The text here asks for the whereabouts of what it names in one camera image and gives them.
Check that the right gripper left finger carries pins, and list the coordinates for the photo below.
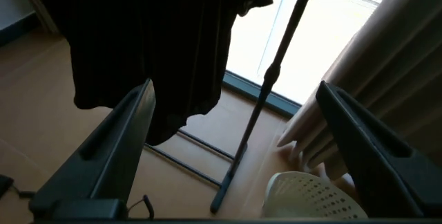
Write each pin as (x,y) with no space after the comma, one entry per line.
(103,172)

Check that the brown curtain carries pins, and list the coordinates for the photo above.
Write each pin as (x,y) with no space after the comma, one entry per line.
(397,51)

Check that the black knit garment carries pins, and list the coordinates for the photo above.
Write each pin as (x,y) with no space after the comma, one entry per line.
(138,44)

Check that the beige curtain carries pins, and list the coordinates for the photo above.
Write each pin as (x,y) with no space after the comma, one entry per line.
(34,6)

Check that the black power adapter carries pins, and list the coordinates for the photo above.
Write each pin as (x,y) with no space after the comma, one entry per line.
(5,184)

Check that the black clothes rack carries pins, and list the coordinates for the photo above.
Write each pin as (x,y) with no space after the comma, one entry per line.
(271,75)

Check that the window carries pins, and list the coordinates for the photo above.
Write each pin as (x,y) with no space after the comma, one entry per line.
(310,44)

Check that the white laundry basket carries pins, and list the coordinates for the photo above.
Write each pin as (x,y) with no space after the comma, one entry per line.
(304,196)

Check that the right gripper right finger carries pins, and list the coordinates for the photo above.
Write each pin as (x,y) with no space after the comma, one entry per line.
(380,175)

